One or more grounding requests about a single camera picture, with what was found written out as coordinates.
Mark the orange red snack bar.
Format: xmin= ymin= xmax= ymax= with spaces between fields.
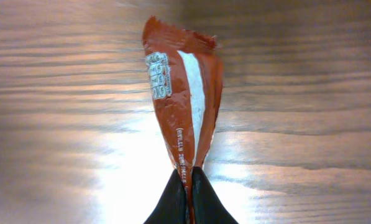
xmin=142 ymin=16 xmax=224 ymax=223

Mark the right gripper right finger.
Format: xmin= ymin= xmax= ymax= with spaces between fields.
xmin=192 ymin=167 xmax=238 ymax=224

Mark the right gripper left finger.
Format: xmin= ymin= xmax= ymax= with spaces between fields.
xmin=144 ymin=169 xmax=187 ymax=224

